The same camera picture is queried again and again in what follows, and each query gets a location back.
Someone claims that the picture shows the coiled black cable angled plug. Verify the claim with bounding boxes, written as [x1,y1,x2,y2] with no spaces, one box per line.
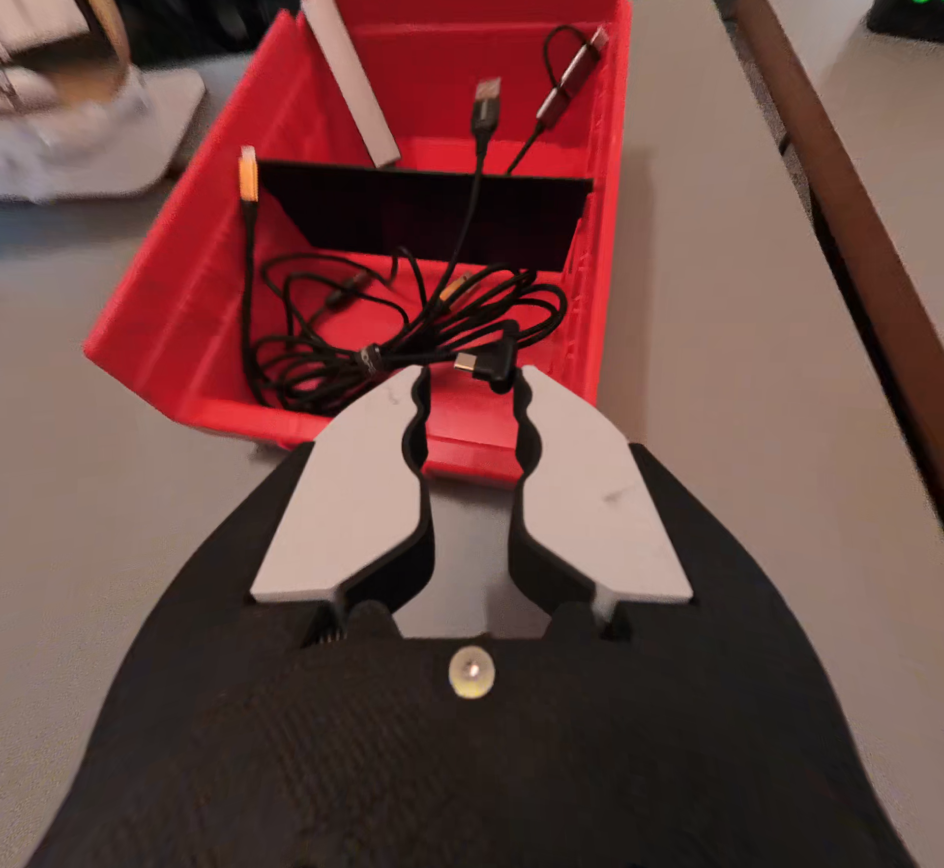
[254,247,570,418]

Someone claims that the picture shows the dark grey USB hub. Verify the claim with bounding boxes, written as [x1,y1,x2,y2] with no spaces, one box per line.
[300,0,403,170]

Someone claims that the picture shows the short black adapter cable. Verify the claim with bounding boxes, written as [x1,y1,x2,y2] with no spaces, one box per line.
[506,24,612,177]

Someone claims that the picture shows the black bin divider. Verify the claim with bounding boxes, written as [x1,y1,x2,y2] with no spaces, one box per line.
[257,158,595,273]

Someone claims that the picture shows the red storage bin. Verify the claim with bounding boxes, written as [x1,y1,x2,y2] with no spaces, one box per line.
[83,0,637,487]

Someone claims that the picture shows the grey desk with brown edge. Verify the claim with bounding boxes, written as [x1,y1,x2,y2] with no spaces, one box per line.
[737,0,944,508]

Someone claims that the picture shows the black cable with silver plug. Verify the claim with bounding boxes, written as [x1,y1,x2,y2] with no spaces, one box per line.
[413,76,505,338]

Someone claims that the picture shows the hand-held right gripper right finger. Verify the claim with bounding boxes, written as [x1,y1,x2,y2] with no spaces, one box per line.
[509,365,696,622]

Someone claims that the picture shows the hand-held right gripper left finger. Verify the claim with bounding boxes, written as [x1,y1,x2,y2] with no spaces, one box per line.
[249,365,435,614]

